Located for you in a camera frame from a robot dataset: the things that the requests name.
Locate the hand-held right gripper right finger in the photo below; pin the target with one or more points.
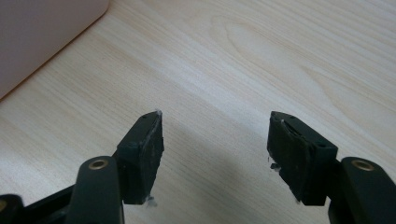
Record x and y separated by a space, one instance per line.
299 155

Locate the pink storage box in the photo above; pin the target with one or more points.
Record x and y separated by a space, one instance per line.
40 37

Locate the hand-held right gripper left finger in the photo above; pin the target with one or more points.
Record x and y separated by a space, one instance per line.
144 155

